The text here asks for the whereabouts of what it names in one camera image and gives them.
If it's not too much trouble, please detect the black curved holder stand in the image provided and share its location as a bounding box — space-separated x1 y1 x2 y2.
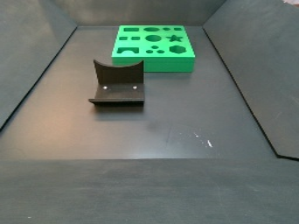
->
88 60 145 105

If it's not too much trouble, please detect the green shape sorter block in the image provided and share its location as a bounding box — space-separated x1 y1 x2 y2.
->
111 24 195 73

